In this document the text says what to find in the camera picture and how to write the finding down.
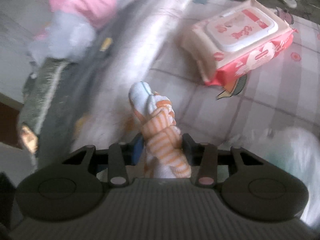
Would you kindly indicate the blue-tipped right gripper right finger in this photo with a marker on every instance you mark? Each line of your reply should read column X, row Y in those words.
column 210, row 165

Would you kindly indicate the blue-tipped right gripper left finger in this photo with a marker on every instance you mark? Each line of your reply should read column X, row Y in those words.
column 115, row 159

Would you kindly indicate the orange striped socks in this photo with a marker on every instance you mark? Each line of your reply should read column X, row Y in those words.
column 164, row 157

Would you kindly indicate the white plastic bag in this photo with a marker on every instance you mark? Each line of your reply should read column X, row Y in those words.
column 294, row 150

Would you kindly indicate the pink wet wipes pack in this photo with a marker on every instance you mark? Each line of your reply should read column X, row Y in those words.
column 238, row 40

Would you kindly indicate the pink grey duvet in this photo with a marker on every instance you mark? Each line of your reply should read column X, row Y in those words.
column 73, row 28

